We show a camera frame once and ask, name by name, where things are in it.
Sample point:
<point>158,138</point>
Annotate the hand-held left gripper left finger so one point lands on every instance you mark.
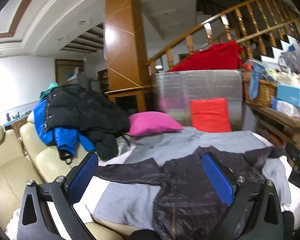
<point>83,177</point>

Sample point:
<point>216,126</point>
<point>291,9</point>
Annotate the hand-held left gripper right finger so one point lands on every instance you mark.
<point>217,180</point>

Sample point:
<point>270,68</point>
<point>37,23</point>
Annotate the dark quilted jacket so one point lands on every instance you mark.
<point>185,192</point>

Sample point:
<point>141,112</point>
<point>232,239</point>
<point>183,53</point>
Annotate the blue jacket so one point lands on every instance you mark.
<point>65,135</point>

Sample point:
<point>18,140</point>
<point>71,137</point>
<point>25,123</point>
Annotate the wooden table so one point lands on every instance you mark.
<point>282,125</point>

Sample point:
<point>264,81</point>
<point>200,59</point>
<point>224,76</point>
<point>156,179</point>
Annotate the grey blanket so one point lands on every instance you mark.
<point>170,142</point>

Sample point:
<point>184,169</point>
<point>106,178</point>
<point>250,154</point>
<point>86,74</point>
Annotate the black down jacket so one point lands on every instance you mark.
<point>85,115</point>

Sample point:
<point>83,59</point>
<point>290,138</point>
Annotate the red pillow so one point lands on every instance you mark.
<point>210,115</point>

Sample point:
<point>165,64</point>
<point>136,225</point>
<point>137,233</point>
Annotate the white patterned box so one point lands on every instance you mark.
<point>285,107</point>

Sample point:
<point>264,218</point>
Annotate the beige leather sofa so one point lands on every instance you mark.
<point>17,155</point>

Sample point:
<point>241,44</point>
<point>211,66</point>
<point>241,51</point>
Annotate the blue tissue box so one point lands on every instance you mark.
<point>293,95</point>

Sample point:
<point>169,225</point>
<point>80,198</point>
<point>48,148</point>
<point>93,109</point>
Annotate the pink pillow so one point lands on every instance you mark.
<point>152,123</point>

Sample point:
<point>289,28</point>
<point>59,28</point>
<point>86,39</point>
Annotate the wicker basket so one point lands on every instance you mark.
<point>261,90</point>

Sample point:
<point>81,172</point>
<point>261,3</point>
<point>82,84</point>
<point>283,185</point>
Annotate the green garment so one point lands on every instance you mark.
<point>48,89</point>

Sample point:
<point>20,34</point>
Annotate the silver foil insulation mat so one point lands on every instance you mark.
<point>202,85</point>

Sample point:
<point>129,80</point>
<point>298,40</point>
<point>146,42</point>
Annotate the blue cloth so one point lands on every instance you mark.
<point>256,77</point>

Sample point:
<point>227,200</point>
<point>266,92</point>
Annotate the red quilt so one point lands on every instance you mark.
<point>210,56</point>

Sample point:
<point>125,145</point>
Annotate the wooden stair railing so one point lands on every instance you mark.
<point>240,20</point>

